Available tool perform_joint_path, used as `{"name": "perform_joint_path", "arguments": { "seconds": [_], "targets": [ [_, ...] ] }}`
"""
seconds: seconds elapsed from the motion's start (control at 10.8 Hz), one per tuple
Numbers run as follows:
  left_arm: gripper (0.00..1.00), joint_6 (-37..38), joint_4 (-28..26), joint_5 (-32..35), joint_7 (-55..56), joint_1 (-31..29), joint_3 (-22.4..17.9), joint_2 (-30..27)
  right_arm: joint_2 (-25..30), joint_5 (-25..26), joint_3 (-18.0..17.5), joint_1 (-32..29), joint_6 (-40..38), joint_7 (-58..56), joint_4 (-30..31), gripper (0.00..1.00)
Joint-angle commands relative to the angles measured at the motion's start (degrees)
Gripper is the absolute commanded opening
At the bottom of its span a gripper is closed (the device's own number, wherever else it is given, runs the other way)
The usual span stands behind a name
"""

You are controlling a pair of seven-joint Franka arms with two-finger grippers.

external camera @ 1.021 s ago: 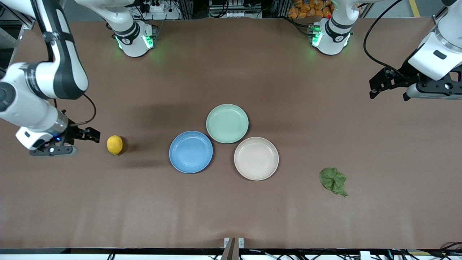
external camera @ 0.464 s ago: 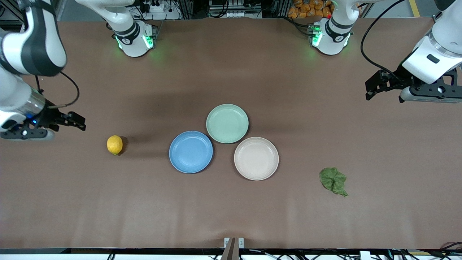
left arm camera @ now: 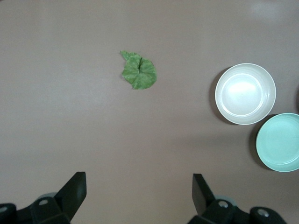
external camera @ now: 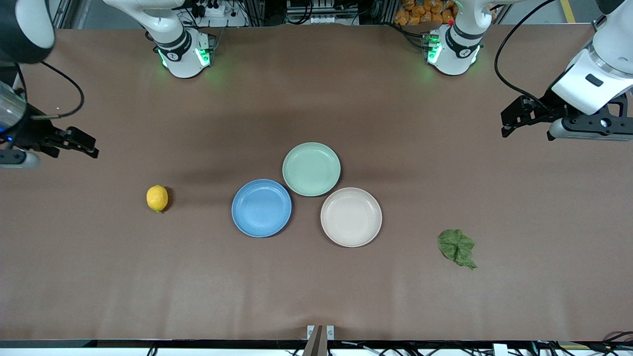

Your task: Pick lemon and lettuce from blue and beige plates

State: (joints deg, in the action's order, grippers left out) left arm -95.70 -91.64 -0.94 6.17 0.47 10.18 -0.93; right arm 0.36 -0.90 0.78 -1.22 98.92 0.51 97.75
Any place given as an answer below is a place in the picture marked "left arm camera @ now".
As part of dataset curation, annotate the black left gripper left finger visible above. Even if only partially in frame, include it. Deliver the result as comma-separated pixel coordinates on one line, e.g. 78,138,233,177
0,171,87,224

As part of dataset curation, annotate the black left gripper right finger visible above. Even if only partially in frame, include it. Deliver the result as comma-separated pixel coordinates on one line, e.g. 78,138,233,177
186,173,287,224

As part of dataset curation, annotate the green lettuce leaf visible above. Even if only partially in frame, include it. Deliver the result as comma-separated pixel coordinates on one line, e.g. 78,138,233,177
120,50,157,91

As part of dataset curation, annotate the green plate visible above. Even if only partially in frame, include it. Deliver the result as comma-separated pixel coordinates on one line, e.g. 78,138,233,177
256,112,299,173

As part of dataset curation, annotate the beige plate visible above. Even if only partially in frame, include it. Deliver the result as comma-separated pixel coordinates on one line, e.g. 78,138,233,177
214,63,277,126

